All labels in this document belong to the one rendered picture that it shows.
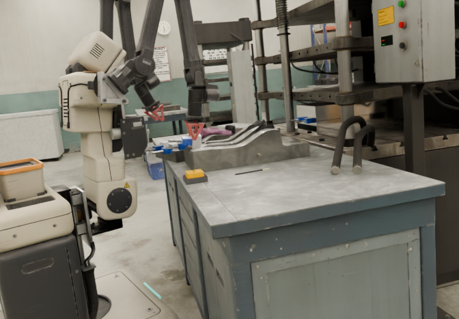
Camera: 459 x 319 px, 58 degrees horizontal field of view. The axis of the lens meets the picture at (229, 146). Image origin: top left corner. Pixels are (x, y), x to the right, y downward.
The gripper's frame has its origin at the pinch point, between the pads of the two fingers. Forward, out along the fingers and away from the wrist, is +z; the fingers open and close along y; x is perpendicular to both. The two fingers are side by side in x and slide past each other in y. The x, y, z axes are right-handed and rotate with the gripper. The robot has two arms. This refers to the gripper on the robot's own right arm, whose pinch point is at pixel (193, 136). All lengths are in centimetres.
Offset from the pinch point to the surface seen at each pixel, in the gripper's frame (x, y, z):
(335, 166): -42, -43, 0
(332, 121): -89, 46, 1
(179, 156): 2.5, 20.1, 14.0
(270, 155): -31.0, -8.8, 5.6
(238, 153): -17.4, -8.6, 4.7
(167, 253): -4, 101, 108
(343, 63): -69, 8, -33
